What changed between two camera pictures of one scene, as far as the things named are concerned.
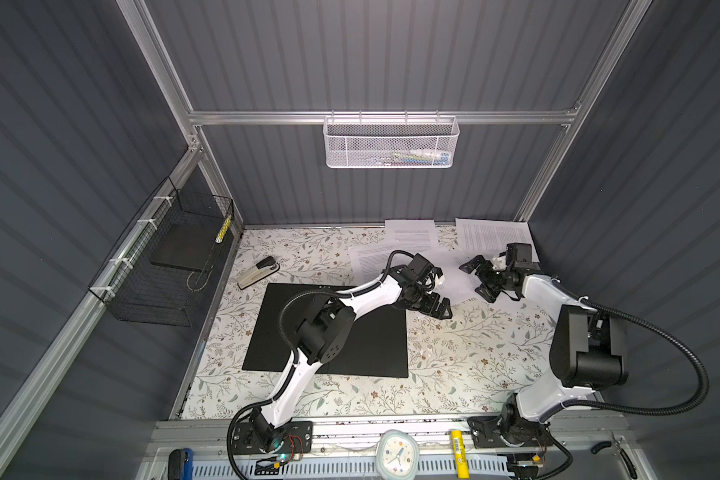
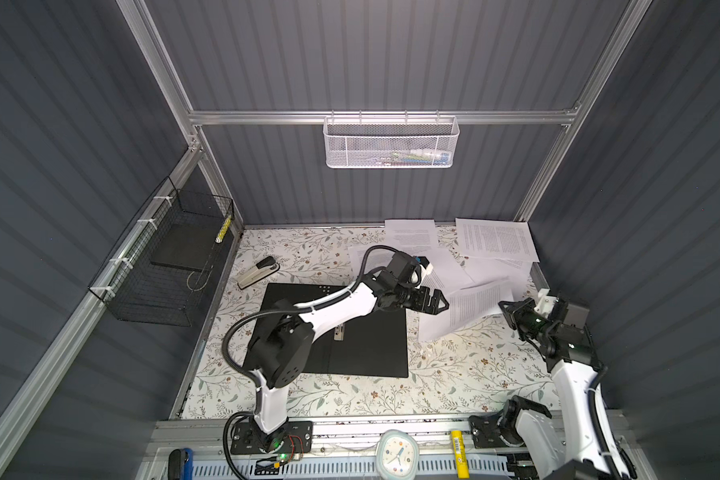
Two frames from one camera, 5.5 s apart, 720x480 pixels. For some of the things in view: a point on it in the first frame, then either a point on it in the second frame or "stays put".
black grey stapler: [260, 272] stays put
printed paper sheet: [457, 285] to [463, 305]
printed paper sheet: [411, 234] stays put
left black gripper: [430, 308] stays put
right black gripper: [487, 266] to [518, 309]
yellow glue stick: [461, 457] stays put
